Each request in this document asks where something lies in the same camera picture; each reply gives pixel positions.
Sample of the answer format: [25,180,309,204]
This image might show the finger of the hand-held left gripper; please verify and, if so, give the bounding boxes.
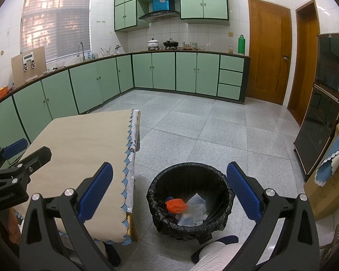
[0,138,29,170]
[10,146,52,180]

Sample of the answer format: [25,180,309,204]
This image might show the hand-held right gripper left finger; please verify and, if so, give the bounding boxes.
[19,162,125,271]

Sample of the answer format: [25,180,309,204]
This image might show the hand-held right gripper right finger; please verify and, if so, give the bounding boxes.
[226,162,320,271]

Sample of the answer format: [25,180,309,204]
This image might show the white green plastic bag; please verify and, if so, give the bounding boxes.
[185,193,209,221]

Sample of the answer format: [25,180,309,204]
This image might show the black lined trash bin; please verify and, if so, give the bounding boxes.
[146,162,235,245]

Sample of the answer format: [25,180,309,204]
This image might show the orange mesh bag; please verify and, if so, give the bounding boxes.
[164,198,188,214]

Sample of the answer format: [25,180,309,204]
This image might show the dark blue slipper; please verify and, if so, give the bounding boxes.
[191,235,239,263]
[104,244,122,267]

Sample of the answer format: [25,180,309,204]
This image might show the table with beige cloth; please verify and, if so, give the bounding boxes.
[13,109,142,245]

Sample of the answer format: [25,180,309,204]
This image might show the person's leg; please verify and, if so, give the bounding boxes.
[192,241,252,271]

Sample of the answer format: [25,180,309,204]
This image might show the wooden board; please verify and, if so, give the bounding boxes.
[11,46,47,88]

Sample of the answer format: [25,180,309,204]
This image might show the cardboard box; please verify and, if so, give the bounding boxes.
[304,121,339,221]

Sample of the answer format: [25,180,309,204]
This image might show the black glass cabinet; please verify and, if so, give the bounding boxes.
[293,32,339,180]

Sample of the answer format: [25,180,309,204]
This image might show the window blind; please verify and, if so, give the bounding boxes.
[19,0,91,64]

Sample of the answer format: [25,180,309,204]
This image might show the green base cabinets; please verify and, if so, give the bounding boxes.
[0,51,251,159]

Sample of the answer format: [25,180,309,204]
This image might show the narrow wooden door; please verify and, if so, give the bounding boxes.
[287,0,320,126]

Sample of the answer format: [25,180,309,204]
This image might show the wide wooden door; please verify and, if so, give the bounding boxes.
[248,0,293,105]

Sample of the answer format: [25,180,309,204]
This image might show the black range hood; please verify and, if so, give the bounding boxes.
[138,10,181,23]

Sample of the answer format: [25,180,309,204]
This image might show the blue box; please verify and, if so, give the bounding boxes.
[152,0,176,12]

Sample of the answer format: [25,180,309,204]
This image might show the white bracket on board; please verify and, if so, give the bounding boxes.
[22,51,36,70]

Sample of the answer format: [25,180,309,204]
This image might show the green wall cabinets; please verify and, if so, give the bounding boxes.
[114,0,230,33]

